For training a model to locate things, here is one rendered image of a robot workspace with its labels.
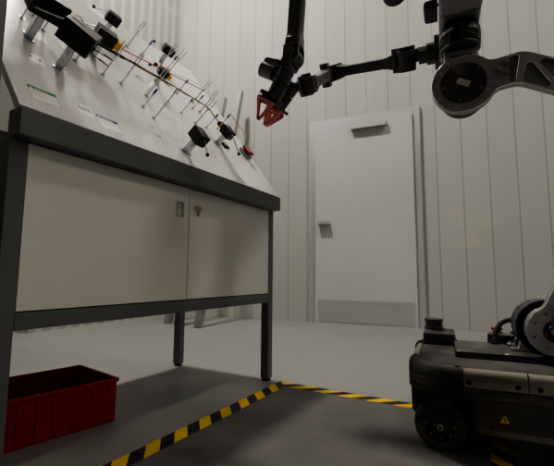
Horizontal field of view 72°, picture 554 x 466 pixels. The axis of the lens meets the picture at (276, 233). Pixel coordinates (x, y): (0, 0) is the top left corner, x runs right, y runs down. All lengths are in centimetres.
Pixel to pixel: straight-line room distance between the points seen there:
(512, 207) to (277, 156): 240
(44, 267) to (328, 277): 324
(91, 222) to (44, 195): 14
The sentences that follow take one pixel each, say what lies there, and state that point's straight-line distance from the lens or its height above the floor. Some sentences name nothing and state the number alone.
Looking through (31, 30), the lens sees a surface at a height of 117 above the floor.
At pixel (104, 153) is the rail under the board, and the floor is 81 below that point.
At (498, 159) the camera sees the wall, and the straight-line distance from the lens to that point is 409.
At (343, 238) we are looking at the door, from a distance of 400.
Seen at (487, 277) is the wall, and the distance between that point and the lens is 393.
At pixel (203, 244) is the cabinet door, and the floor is 60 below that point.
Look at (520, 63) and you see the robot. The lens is 154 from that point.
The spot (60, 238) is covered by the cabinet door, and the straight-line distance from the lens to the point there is 111.
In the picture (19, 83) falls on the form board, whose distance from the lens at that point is 116.
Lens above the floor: 49
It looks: 6 degrees up
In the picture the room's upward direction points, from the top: straight up
